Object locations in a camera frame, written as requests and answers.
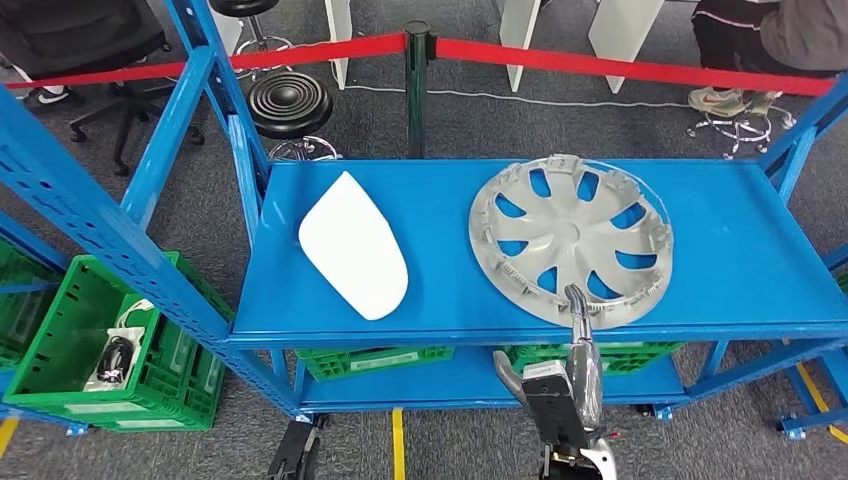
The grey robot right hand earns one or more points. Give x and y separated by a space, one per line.
563 404

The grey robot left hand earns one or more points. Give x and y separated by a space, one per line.
298 450

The silver plastic wheel hubcap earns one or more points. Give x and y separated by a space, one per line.
570 235

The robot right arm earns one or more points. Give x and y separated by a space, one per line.
599 464

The green plastic crate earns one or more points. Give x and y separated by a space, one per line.
208 391
53 331
371 363
636 358
20 318
843 283

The yellow floor tape square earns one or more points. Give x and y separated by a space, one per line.
397 444
811 391
6 434

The white plastic mirror cover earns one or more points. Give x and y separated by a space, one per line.
354 252

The chrome stool base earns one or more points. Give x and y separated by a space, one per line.
735 126

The black ribbed round stool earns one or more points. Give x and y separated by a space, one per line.
289 102

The person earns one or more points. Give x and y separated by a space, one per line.
53 96
795 33

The black office chair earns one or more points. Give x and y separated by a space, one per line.
79 33

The dark green stanchion post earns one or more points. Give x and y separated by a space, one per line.
418 93

